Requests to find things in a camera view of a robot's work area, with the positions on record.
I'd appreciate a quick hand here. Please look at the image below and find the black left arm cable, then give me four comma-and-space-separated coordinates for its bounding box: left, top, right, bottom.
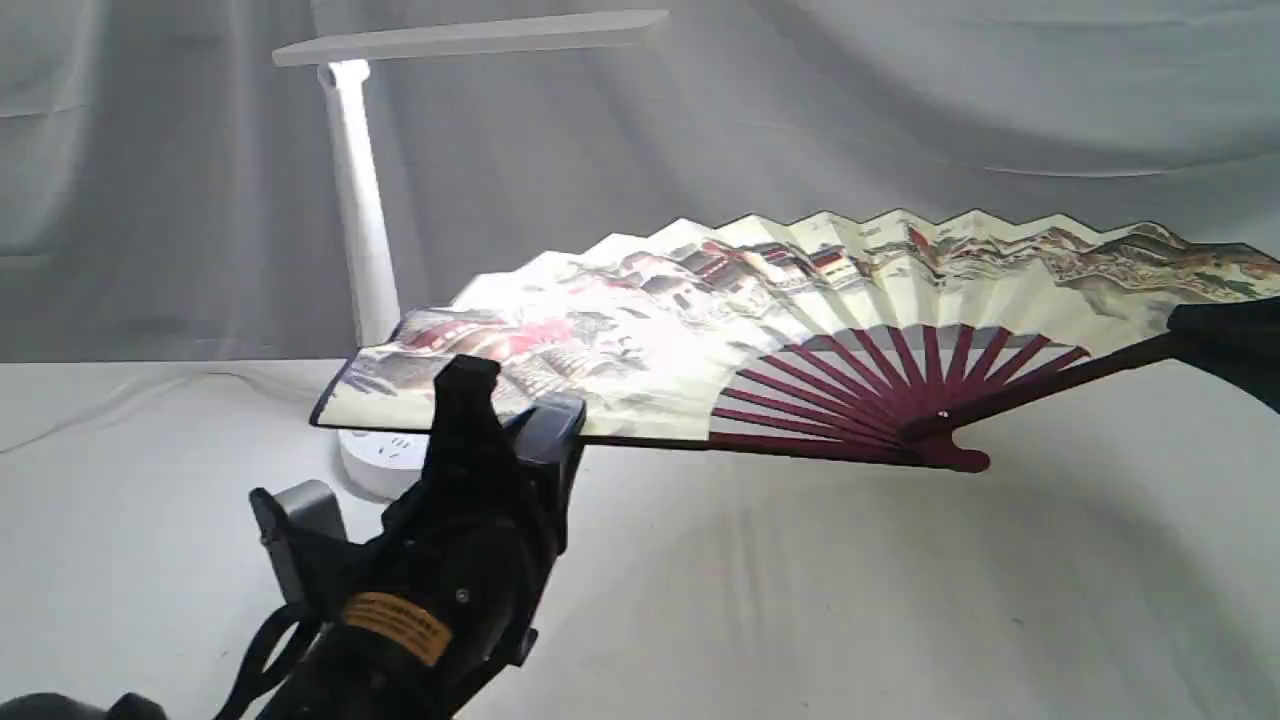
212, 602, 323, 720

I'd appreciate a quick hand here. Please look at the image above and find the grey fabric backdrop curtain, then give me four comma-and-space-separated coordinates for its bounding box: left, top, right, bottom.
1, 1, 1279, 363

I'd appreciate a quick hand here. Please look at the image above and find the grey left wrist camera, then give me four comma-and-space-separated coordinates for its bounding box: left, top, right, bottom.
248, 479, 352, 619

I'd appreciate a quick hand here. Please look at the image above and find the white desk lamp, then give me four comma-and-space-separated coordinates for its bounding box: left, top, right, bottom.
273, 9, 672, 501

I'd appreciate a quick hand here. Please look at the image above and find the painted paper folding fan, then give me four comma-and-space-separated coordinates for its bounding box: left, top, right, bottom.
311, 210, 1279, 471

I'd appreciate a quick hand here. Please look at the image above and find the thin white cable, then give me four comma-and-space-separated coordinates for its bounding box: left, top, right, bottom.
0, 370, 346, 456

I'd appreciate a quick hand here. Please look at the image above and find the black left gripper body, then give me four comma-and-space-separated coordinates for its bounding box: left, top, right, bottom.
260, 470, 567, 719

